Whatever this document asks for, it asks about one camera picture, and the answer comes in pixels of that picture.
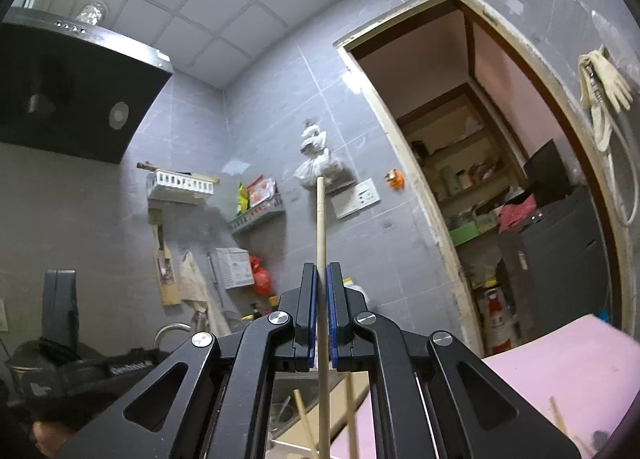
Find dark grey cabinet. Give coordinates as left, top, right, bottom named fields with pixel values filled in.
left=499, top=192, right=614, bottom=356

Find green box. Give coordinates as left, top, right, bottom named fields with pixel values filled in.
left=448, top=220, right=482, bottom=246

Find wooden chopstick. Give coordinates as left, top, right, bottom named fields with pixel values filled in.
left=293, top=388, right=320, bottom=459
left=343, top=372, right=360, bottom=459
left=548, top=396, right=571, bottom=440
left=316, top=176, right=331, bottom=459

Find white hose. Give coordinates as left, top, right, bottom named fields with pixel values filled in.
left=589, top=104, right=640, bottom=228

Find red plastic bag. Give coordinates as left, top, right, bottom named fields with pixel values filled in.
left=248, top=255, right=274, bottom=298

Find person's left hand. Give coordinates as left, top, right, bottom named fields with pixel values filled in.
left=31, top=420, right=74, bottom=457

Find white slotted wall basket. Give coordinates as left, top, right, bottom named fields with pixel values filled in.
left=145, top=170, right=215, bottom=205

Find white wall switch socket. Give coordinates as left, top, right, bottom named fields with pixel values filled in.
left=331, top=178, right=381, bottom=220

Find hanging beige rag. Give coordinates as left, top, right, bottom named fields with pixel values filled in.
left=178, top=249, right=231, bottom=336

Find black panel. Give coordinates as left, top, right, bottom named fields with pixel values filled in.
left=522, top=138, right=574, bottom=198

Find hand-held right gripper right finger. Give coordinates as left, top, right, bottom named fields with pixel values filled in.
left=326, top=262, right=583, bottom=459

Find silver exhaust duct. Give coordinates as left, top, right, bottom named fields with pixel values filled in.
left=74, top=0, right=109, bottom=23

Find hanging grey utensil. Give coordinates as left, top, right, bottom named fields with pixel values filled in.
left=207, top=251, right=224, bottom=301

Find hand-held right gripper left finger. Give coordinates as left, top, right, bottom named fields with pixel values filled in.
left=56, top=262, right=319, bottom=459

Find red cloth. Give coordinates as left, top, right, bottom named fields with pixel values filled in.
left=497, top=191, right=539, bottom=233

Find red snack packet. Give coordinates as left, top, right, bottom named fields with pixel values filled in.
left=247, top=174, right=277, bottom=208

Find grey wall shelf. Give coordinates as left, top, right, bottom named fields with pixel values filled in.
left=228, top=194, right=287, bottom=235

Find wooden storage shelves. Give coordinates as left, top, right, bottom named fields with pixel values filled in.
left=397, top=84, right=531, bottom=251

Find white perforated box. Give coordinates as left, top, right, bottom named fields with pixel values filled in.
left=214, top=247, right=255, bottom=289

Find cream rubber gloves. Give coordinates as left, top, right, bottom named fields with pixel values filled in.
left=577, top=50, right=634, bottom=150

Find cooking oil jug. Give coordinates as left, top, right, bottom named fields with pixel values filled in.
left=342, top=278, right=371, bottom=311

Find wooden door frame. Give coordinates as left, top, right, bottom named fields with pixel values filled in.
left=333, top=0, right=637, bottom=361

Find black range hood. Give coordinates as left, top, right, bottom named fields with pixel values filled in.
left=0, top=6, right=175, bottom=165

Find red white canister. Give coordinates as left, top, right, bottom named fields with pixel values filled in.
left=482, top=278, right=516, bottom=356

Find hanging clear plastic bag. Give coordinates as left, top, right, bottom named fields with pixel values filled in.
left=293, top=120, right=359, bottom=193

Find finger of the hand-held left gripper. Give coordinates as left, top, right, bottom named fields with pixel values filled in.
left=42, top=268, right=80, bottom=353

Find metal faucet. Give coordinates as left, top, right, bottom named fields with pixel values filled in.
left=152, top=321, right=194, bottom=351

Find metal steamer pot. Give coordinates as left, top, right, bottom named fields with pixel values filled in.
left=6, top=341, right=47, bottom=400

